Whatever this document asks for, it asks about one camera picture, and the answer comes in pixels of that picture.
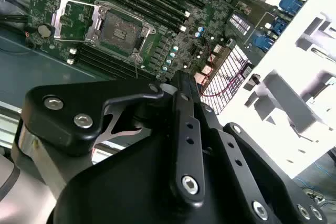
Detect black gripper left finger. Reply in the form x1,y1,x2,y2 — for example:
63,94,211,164
19,70,207,208

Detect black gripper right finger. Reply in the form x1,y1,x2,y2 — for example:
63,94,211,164
194,77,329,224

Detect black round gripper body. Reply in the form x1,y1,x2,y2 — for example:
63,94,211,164
52,119,255,224

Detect metal socket cover frame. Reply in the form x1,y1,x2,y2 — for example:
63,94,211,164
50,0,102,44

